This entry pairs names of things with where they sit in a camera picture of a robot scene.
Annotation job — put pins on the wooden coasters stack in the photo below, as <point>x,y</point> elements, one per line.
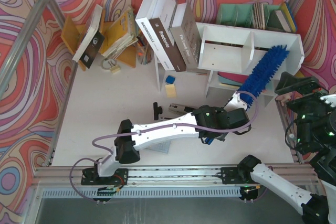
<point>259,16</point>

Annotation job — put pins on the white wooden bookshelf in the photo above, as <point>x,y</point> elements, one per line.
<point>237,50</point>

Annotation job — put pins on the white black stapler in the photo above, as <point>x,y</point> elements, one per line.
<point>181,109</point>

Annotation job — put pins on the beige Lonely Ones book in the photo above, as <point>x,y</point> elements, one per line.
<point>186,35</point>

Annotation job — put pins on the blue yellow book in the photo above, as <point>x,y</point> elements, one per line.
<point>284,19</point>

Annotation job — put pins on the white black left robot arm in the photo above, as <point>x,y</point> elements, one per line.
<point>124,147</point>

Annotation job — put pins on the blue microfiber duster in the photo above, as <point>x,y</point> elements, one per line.
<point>262,72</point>

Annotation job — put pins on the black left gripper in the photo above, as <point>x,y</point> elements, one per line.
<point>242,114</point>

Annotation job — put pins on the green desk organizer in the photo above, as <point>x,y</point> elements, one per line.
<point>241,15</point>

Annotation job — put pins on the white Mademoiselle book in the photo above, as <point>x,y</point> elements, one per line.
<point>142,19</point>

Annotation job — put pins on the clear pencil cup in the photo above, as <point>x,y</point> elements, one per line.
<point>144,52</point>

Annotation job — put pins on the black detached clip part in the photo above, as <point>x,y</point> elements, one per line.
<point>157,110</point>

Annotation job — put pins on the yellow sticky note pad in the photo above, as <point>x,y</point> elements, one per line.
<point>170,90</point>

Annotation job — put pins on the yellow worn book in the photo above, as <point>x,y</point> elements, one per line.
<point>119,35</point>

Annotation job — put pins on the blue eraser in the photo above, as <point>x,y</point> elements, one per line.
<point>170,79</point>

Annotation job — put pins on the black white paperback book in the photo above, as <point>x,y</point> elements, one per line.
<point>90,39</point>

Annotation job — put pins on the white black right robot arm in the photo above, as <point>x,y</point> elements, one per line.
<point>309,189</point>

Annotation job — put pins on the magenta paper sheet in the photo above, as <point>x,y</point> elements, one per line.
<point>239,78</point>

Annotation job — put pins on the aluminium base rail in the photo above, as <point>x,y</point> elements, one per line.
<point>146,182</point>

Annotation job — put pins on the brown Fredonia book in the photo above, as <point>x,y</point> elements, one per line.
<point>161,20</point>

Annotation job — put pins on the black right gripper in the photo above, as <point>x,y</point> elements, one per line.
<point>299,100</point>

